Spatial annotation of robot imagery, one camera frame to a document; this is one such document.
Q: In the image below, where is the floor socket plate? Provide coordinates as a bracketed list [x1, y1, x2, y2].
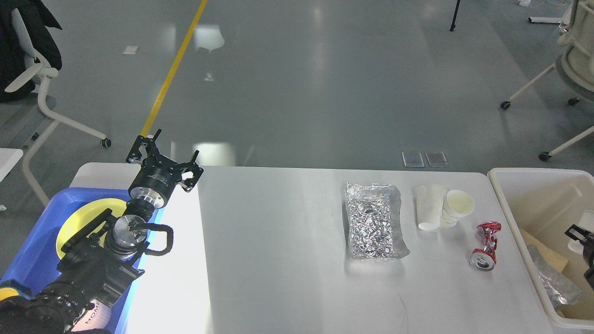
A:
[401, 151, 425, 168]
[425, 152, 449, 167]

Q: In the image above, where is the white office chair right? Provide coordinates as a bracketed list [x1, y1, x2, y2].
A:
[499, 0, 594, 110]

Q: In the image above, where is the white chair leg with caster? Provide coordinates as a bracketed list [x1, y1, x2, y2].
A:
[538, 126, 594, 161]

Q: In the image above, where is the white paper cup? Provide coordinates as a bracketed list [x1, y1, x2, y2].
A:
[567, 211, 594, 255]
[413, 184, 450, 231]
[440, 189, 475, 228]

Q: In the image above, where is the blue plastic tray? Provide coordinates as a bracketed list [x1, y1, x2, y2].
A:
[7, 187, 136, 334]

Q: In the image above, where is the white office chair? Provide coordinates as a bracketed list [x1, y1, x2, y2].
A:
[6, 9, 112, 207]
[499, 0, 594, 110]

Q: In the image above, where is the pink mug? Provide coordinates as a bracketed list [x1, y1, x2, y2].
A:
[71, 300, 112, 332]

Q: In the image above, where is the floor socket plate right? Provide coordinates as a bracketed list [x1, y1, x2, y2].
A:
[425, 152, 449, 167]

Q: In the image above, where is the beige plastic bin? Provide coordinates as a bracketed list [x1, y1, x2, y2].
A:
[488, 168, 594, 334]

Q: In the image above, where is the floor socket plate left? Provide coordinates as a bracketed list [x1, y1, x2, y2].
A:
[401, 151, 425, 168]

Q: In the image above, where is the white side table corner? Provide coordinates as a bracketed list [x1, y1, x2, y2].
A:
[0, 148, 24, 182]

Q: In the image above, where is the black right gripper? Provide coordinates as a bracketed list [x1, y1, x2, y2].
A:
[564, 224, 594, 289]

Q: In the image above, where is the silver foil bag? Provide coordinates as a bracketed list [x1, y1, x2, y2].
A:
[344, 182, 410, 260]

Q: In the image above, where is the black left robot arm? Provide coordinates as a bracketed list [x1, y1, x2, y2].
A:
[0, 131, 204, 334]

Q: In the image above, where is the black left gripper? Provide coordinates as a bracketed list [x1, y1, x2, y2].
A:
[125, 129, 203, 208]

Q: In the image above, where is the black tripod leg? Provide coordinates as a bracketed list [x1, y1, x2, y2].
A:
[449, 0, 462, 32]

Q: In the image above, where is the white office chair left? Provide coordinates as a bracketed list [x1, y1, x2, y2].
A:
[6, 9, 112, 207]

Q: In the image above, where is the crushed red can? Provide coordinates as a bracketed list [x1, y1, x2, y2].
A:
[469, 221, 502, 271]

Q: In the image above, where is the yellow plate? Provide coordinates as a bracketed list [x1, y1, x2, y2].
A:
[55, 198, 127, 259]

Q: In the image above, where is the brown paper bag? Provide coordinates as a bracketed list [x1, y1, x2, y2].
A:
[518, 228, 593, 330]

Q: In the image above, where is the blue mug yellow inside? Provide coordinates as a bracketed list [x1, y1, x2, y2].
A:
[0, 279, 32, 300]

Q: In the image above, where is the clear plastic bag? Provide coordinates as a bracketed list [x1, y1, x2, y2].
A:
[527, 244, 584, 308]

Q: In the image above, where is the black jacket on chair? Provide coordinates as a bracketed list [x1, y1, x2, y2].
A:
[0, 0, 62, 103]

